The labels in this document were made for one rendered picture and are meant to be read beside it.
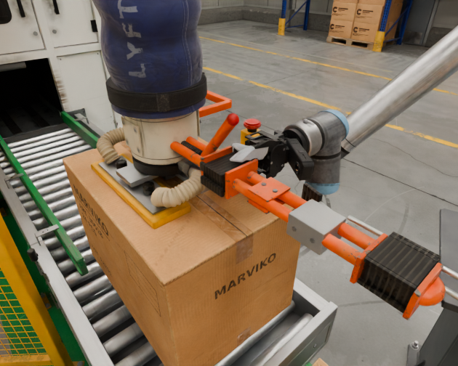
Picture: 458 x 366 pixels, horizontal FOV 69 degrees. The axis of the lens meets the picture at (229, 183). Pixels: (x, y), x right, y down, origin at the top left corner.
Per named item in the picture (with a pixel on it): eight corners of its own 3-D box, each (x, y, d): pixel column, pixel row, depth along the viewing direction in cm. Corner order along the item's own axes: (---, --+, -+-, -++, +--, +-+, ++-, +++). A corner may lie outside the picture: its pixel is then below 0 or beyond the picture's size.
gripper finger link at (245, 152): (214, 152, 67) (246, 150, 73) (234, 163, 63) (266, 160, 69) (218, 138, 66) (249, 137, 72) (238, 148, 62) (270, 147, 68)
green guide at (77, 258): (-18, 142, 225) (-23, 130, 220) (-1, 138, 230) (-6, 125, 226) (62, 287, 124) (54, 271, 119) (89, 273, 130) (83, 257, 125)
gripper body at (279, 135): (241, 165, 77) (277, 149, 84) (268, 181, 72) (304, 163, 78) (242, 136, 73) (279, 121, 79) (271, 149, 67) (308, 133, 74)
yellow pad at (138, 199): (91, 169, 93) (86, 153, 90) (123, 157, 99) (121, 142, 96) (153, 230, 72) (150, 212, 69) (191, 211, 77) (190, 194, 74)
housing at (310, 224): (283, 234, 56) (286, 213, 53) (309, 217, 60) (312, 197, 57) (318, 257, 52) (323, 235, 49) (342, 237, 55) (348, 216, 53)
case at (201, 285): (91, 254, 120) (61, 157, 98) (185, 210, 141) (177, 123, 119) (181, 392, 82) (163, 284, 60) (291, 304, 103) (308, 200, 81)
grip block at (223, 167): (198, 183, 69) (196, 158, 66) (232, 167, 75) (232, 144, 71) (224, 201, 64) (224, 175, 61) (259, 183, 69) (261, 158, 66)
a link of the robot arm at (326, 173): (339, 180, 97) (341, 140, 91) (339, 200, 87) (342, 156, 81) (306, 179, 99) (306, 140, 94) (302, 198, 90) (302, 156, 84)
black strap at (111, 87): (92, 93, 79) (89, 75, 77) (174, 75, 92) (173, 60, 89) (139, 121, 65) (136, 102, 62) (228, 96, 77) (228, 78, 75)
